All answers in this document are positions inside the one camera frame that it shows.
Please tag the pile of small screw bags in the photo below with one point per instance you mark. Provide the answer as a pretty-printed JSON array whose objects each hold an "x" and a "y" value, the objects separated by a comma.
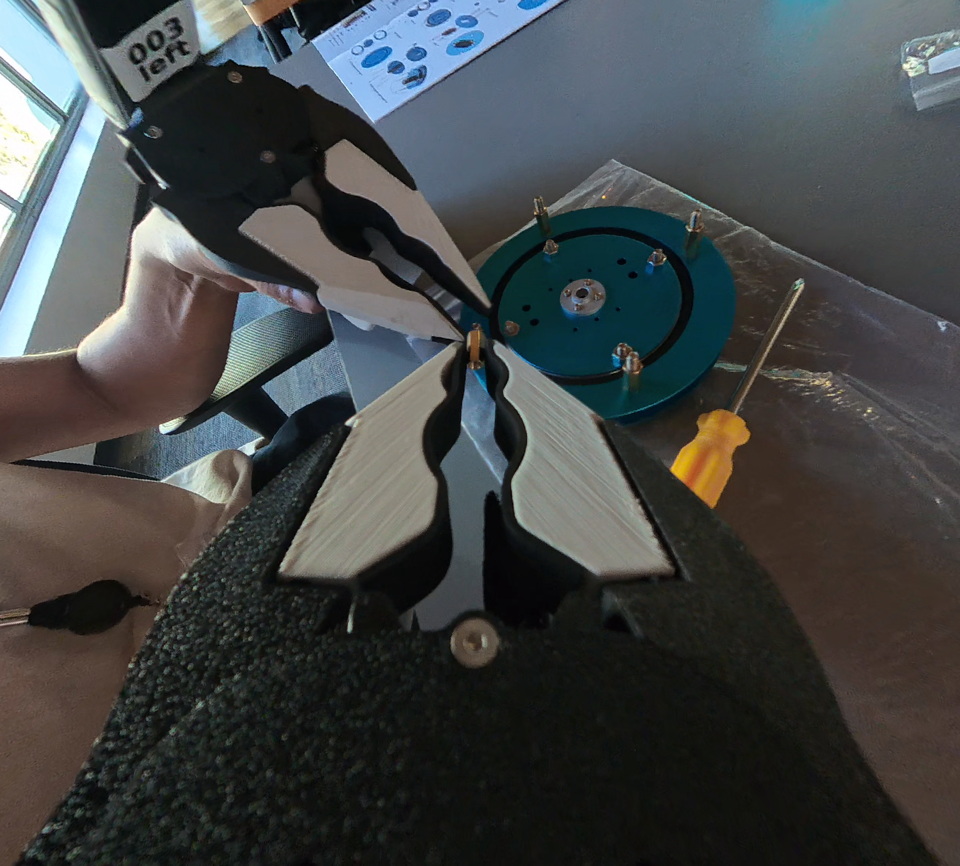
[{"x": 930, "y": 67}]

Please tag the black mesh office chair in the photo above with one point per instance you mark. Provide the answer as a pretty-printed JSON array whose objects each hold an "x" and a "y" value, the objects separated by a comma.
[{"x": 262, "y": 348}]

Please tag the person's left forearm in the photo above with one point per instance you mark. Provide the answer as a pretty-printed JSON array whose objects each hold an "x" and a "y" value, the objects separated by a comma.
[{"x": 90, "y": 393}]

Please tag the large clear plastic bag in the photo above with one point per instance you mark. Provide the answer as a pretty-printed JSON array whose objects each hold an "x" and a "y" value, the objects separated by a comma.
[{"x": 825, "y": 356}]

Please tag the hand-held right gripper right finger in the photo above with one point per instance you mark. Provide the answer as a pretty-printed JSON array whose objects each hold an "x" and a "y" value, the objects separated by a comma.
[{"x": 585, "y": 498}]

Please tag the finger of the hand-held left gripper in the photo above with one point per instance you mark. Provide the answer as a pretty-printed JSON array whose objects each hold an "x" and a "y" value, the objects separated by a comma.
[
  {"x": 330, "y": 266},
  {"x": 382, "y": 183}
]

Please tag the large glass window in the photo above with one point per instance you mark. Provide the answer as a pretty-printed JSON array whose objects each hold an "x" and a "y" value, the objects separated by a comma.
[{"x": 30, "y": 130}]

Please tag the person's left hand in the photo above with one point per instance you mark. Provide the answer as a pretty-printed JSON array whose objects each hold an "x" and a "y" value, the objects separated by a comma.
[{"x": 180, "y": 281}]

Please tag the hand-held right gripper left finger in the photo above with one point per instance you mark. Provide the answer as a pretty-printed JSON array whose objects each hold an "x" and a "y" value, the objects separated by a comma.
[{"x": 367, "y": 498}]

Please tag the blue round metal turntable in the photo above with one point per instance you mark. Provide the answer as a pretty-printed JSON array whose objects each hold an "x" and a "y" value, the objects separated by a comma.
[{"x": 637, "y": 326}]

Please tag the brass standoff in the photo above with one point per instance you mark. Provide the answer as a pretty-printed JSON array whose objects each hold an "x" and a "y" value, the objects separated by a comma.
[{"x": 476, "y": 350}]

